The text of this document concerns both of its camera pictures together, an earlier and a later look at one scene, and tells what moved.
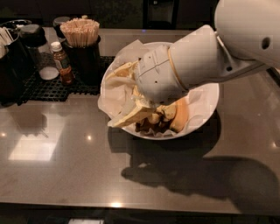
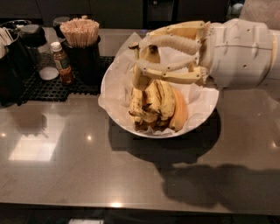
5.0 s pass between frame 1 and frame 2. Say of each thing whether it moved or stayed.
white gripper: moved
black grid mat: stayed
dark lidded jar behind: stayed
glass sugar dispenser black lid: stayed
